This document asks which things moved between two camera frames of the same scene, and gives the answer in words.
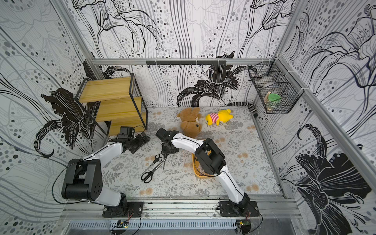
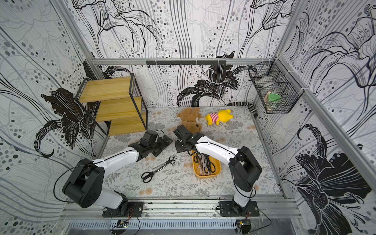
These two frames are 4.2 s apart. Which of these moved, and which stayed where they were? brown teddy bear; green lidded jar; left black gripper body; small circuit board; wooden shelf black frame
Moved: left black gripper body
Stayed: brown teddy bear; green lidded jar; small circuit board; wooden shelf black frame
